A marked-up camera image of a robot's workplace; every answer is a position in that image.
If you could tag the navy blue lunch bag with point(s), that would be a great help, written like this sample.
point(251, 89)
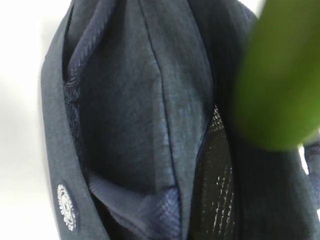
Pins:
point(139, 140)

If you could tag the green cucumber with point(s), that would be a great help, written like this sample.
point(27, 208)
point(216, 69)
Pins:
point(276, 98)

